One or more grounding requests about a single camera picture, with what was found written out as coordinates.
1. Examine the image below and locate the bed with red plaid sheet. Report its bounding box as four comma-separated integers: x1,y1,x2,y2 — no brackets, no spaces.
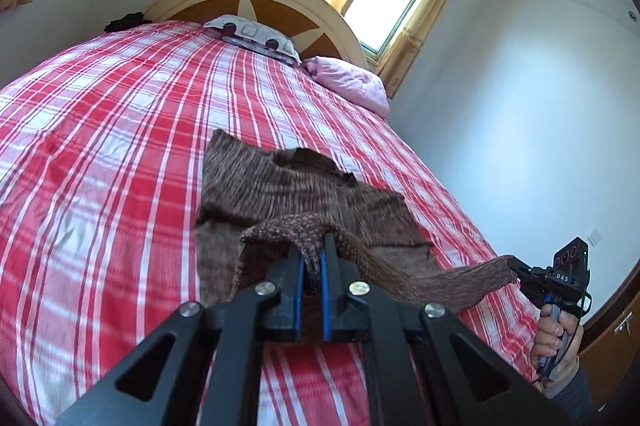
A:
0,20,551,426

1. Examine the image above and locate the pink pillow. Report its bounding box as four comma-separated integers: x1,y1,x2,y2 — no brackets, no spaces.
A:
301,56,391,118

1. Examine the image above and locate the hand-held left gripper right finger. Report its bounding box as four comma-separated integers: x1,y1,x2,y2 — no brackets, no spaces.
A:
320,232,566,426

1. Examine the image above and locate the white patterned pillow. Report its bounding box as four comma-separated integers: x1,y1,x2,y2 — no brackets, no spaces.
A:
204,15,302,64

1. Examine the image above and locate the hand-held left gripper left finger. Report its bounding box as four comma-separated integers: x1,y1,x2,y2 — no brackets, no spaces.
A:
55,247,306,426

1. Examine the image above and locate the narrow yellow curtain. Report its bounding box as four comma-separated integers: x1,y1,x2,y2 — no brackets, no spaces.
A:
375,0,473,99

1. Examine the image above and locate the brown knitted sweater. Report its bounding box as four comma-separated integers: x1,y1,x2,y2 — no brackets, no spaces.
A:
195,128,523,342

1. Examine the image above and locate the dark cloth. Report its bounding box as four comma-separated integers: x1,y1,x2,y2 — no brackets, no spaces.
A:
104,11,153,33

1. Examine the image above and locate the person's right forearm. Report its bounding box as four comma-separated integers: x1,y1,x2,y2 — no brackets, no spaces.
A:
547,363,601,426

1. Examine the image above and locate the person's right hand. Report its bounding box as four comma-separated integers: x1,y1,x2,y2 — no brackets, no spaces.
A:
530,303,584,399

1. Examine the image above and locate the dark flat cushion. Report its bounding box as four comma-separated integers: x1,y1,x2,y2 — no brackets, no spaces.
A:
220,33,299,68

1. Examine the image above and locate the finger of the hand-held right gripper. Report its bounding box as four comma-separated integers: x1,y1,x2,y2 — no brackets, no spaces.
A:
508,257,543,281
520,278,550,308

